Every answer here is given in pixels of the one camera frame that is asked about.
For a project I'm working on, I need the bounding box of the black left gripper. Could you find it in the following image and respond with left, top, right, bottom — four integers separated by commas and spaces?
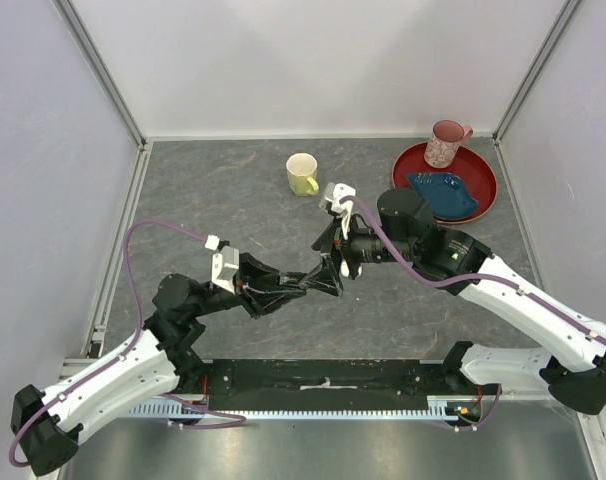
190, 252, 307, 319

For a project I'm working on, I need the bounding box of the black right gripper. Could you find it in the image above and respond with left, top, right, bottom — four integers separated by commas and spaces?
299, 209, 417, 296

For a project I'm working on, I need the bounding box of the white earbud charging case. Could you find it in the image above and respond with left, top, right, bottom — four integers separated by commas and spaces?
340, 260, 363, 278

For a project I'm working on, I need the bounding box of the black clip object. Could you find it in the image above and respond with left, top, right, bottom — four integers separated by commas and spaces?
277, 271, 307, 288

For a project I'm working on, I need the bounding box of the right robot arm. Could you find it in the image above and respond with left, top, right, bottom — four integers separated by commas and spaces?
313, 183, 606, 415

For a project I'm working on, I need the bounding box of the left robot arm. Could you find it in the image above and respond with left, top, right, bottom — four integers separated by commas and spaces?
8, 247, 311, 476

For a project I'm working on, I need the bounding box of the yellow-green ceramic mug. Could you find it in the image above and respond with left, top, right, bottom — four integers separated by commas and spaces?
286, 153, 319, 196

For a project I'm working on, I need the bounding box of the blue leaf-shaped dish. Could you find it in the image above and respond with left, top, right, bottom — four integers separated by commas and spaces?
407, 172, 479, 221

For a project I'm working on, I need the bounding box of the red round tray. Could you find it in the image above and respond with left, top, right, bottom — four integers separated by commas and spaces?
391, 141, 498, 224

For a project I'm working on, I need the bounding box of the pink patterned mug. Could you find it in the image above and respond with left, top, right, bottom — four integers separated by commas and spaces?
424, 120, 474, 169

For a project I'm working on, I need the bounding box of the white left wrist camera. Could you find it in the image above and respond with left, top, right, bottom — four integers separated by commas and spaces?
204, 235, 240, 294

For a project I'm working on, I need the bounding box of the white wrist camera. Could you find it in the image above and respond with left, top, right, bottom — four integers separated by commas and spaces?
319, 182, 356, 240
204, 235, 240, 294

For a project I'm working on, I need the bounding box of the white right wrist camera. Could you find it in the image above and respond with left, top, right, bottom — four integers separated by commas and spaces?
319, 182, 356, 240

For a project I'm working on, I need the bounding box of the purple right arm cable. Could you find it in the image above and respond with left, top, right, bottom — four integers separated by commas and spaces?
340, 197, 606, 434

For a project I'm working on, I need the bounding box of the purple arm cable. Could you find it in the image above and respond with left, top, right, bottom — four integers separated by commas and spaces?
7, 219, 249, 469
340, 197, 606, 434

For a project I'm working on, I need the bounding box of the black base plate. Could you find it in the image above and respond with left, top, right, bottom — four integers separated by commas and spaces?
176, 359, 497, 411

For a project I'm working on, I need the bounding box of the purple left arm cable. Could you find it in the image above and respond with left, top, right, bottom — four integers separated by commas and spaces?
7, 219, 249, 469

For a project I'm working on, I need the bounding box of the light blue cable duct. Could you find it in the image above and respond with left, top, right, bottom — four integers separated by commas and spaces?
120, 397, 480, 422

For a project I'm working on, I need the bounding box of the left aluminium frame post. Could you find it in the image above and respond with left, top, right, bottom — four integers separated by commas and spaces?
53, 0, 147, 149

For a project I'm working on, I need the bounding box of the aluminium frame post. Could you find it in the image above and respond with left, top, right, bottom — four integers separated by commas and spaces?
492, 0, 584, 145
53, 0, 147, 149

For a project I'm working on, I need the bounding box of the right aluminium frame post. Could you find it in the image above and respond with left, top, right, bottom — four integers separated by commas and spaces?
492, 0, 584, 145

